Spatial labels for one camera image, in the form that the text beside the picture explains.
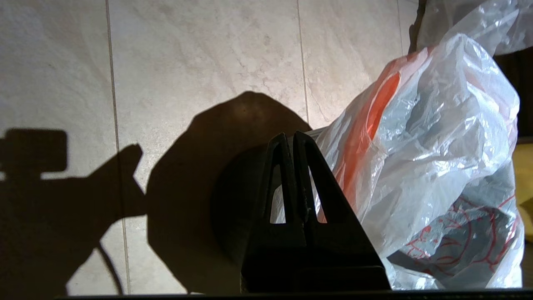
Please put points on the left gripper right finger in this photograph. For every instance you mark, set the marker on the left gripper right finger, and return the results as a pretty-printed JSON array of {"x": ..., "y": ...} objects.
[{"x": 341, "y": 258}]

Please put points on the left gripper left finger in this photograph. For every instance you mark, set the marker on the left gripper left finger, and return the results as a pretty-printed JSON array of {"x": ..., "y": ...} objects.
[{"x": 270, "y": 258}]

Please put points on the clear red-print plastic bag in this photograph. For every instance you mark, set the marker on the clear red-print plastic bag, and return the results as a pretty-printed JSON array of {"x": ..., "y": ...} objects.
[{"x": 437, "y": 146}]

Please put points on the used white bin liner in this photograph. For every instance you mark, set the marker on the used white bin liner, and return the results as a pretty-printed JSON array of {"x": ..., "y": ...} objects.
[{"x": 479, "y": 16}]

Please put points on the black trash bin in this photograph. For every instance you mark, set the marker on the black trash bin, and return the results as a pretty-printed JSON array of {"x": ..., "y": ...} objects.
[{"x": 239, "y": 196}]

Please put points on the yellow tote bag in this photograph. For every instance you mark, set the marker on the yellow tote bag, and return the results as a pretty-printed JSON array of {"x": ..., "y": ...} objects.
[{"x": 525, "y": 187}]

